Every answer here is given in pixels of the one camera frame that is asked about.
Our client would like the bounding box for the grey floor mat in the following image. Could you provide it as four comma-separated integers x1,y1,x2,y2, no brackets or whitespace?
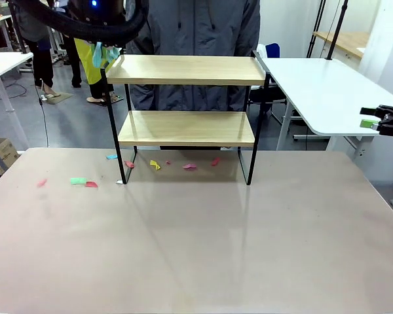
41,91,73,105

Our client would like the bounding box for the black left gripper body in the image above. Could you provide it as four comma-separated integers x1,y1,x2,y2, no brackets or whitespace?
71,0,126,24

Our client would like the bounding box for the person in dark grey clothes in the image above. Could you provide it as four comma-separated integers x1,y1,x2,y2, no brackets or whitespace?
9,0,62,99

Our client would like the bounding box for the cardboard box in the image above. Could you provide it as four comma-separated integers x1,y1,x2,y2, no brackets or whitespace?
0,137,20,171

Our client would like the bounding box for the blue chair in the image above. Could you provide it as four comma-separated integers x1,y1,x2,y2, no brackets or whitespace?
265,43,282,59

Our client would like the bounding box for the black office chair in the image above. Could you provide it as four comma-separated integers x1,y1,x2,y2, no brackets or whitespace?
248,83,288,127

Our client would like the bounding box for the black tripod stand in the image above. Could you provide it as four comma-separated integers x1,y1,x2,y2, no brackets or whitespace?
307,0,327,58

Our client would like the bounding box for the teal microfibre duster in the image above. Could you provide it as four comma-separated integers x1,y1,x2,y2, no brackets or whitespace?
91,41,122,70

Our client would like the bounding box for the wooden background desk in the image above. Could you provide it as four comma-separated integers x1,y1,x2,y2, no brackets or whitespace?
312,31,371,60

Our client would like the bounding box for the black pole stand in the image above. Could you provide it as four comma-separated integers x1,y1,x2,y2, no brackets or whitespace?
326,0,348,61

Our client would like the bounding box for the black floor cable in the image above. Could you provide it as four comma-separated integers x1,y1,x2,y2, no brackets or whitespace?
35,83,50,148

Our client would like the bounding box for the two-tier wooden shelf black frame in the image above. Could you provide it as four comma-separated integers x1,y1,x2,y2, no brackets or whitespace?
100,48,272,186

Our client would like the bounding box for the white side table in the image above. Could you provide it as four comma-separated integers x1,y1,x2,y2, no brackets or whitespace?
253,44,393,158

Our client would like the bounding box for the person in black trousers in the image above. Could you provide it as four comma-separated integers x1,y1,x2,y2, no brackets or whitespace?
62,32,83,88

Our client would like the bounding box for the person in yellow apron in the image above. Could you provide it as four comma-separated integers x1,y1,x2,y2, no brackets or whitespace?
73,37,122,107

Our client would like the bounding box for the person in grey jacket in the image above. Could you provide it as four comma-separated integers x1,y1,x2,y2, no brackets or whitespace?
126,0,261,151

